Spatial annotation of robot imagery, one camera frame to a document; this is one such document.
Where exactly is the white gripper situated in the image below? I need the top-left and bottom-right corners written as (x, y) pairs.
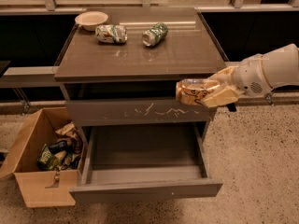
top-left (200, 54), bottom-right (268, 107)

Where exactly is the orange crushed can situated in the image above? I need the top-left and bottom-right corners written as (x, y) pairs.
top-left (176, 78), bottom-right (220, 105)

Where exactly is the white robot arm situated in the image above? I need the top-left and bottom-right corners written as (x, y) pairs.
top-left (201, 44), bottom-right (299, 107)

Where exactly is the green soda can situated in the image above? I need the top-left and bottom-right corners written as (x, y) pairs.
top-left (142, 22), bottom-right (168, 47)

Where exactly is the grey drawer cabinet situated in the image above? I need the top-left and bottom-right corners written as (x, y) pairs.
top-left (53, 6), bottom-right (230, 205)

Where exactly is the open grey bottom drawer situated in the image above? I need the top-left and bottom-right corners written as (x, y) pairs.
top-left (70, 122), bottom-right (222, 203)

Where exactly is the scratched grey middle drawer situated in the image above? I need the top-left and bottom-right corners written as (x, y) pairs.
top-left (65, 98), bottom-right (217, 126)

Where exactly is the crushed white green can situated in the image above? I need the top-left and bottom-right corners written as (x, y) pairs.
top-left (95, 24), bottom-right (127, 44)

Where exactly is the beige paper bowl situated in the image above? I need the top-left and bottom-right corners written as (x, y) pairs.
top-left (75, 11), bottom-right (108, 32)

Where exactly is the tan snack wrapper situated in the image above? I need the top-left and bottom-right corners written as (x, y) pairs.
top-left (55, 122), bottom-right (82, 146)

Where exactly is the black bottle in box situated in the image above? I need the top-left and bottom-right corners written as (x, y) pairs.
top-left (49, 140), bottom-right (67, 154)

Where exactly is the green snack bag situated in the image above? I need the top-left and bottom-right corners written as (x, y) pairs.
top-left (37, 145), bottom-right (67, 171)

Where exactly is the cardboard box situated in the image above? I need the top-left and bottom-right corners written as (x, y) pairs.
top-left (0, 107), bottom-right (81, 208)

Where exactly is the metal window rail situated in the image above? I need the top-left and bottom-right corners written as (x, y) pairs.
top-left (0, 0), bottom-right (299, 17)

